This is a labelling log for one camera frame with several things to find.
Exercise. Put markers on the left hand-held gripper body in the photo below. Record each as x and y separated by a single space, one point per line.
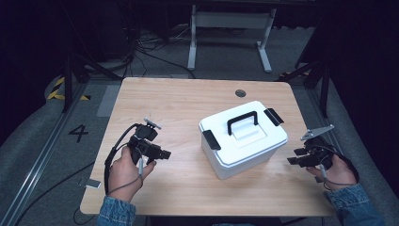
145 147

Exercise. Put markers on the yellow black hazard tape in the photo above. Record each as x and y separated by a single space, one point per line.
57 91

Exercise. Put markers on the white metal desk frame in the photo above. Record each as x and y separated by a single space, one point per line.
232 20

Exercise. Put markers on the person's left hand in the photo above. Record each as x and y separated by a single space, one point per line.
124 175

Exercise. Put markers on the person's right hand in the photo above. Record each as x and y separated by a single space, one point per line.
340 175

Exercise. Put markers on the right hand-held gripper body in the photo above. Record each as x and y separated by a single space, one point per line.
317 153

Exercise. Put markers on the black tripod stand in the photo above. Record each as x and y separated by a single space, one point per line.
316 75
73 72

